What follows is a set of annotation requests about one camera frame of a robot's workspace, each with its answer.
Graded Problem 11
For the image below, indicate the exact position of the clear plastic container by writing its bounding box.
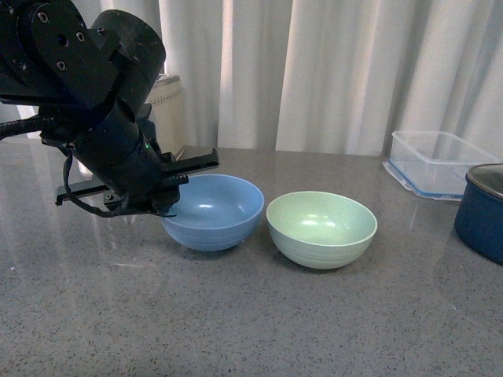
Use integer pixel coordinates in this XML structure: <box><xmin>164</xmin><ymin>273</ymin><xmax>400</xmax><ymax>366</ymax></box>
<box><xmin>384</xmin><ymin>130</ymin><xmax>498</xmax><ymax>201</ymax></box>

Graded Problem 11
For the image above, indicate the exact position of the blue saucepan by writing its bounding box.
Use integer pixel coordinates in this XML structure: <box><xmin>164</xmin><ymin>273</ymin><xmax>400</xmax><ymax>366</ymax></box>
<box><xmin>454</xmin><ymin>176</ymin><xmax>502</xmax><ymax>265</ymax></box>

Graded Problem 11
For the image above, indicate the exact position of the cream toaster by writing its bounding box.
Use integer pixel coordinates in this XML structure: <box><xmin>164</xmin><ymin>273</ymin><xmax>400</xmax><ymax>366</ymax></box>
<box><xmin>147</xmin><ymin>74</ymin><xmax>185</xmax><ymax>160</ymax></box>

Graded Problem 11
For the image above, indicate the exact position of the green bowl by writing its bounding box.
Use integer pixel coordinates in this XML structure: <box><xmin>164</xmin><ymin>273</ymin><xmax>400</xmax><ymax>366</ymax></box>
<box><xmin>266</xmin><ymin>191</ymin><xmax>378</xmax><ymax>269</ymax></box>

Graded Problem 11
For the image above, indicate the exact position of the blue bowl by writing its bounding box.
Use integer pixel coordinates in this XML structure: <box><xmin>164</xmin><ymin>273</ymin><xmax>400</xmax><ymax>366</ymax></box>
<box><xmin>162</xmin><ymin>174</ymin><xmax>265</xmax><ymax>252</ymax></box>

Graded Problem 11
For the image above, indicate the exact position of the white curtain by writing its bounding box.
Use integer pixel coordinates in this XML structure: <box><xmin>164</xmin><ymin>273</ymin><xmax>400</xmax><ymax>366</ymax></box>
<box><xmin>76</xmin><ymin>1</ymin><xmax>502</xmax><ymax>156</ymax></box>

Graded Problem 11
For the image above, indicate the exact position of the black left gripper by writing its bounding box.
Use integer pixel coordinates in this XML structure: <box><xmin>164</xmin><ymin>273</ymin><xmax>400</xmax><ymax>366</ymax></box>
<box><xmin>56</xmin><ymin>104</ymin><xmax>219</xmax><ymax>217</ymax></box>

